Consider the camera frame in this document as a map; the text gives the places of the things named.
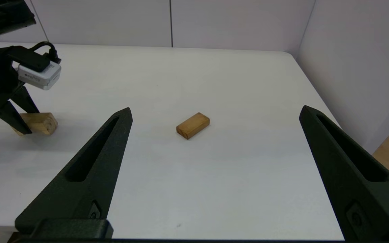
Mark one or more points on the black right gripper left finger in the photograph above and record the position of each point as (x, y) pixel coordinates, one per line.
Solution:
(104, 175)

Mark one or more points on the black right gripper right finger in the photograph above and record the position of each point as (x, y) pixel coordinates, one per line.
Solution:
(346, 182)

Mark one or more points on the arched light wooden block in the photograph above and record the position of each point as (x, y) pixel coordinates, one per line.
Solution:
(41, 124)

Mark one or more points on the rectangular dark wooden block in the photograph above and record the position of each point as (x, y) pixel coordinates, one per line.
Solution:
(193, 126)

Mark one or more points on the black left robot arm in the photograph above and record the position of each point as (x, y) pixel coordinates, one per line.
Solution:
(2, 17)

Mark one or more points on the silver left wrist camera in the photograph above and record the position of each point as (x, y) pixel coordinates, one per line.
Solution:
(41, 77)

